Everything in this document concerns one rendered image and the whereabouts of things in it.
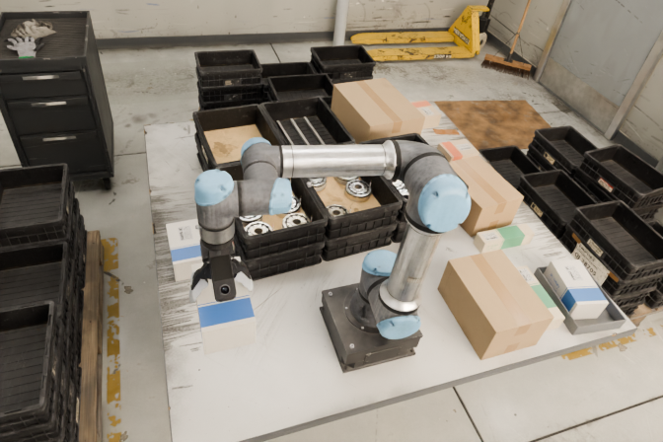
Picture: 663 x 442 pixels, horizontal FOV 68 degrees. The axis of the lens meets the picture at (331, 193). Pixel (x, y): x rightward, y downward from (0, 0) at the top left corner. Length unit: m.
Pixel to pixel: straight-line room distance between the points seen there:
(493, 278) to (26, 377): 1.58
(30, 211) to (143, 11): 2.76
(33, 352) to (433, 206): 1.48
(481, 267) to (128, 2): 3.91
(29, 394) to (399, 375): 1.18
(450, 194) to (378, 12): 4.43
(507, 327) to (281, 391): 0.71
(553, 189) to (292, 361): 2.04
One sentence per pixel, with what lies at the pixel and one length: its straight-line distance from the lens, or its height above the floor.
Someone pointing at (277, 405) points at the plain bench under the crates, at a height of 0.70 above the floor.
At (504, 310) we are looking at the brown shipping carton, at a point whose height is 0.86.
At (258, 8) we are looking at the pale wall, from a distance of 5.00.
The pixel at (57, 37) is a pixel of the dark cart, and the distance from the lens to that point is 3.12.
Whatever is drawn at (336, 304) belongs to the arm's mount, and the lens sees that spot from 1.62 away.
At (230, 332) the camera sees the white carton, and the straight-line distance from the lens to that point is 1.18.
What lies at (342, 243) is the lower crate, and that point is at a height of 0.80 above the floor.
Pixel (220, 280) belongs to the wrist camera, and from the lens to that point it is 1.09.
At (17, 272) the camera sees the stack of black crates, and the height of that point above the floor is 0.38.
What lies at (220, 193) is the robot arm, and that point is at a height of 1.45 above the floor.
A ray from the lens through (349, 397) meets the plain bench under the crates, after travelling 1.57.
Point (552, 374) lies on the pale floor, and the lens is 2.75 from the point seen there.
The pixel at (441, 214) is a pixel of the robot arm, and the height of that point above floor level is 1.39.
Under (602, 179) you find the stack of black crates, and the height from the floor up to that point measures 0.54.
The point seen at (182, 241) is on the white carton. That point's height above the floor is 0.79.
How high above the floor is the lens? 2.09
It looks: 40 degrees down
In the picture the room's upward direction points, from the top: 8 degrees clockwise
